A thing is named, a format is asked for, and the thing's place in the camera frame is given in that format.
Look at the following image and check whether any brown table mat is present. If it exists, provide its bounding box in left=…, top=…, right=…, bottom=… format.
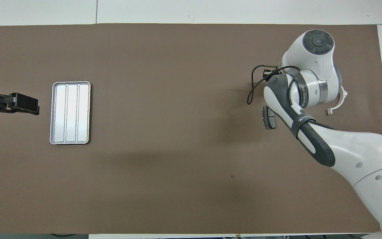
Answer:
left=0, top=23, right=382, bottom=234

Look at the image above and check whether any rectangular dark brake pad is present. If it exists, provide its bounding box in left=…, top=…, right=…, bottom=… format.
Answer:
left=263, top=106, right=277, bottom=130

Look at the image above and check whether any white semicircular plastic clamp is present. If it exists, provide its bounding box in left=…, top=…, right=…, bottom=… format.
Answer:
left=326, top=86, right=348, bottom=116

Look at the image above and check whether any silver metal tray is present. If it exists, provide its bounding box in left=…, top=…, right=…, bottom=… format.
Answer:
left=49, top=81, right=91, bottom=145

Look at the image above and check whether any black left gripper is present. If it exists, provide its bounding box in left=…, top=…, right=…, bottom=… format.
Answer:
left=9, top=93, right=40, bottom=116

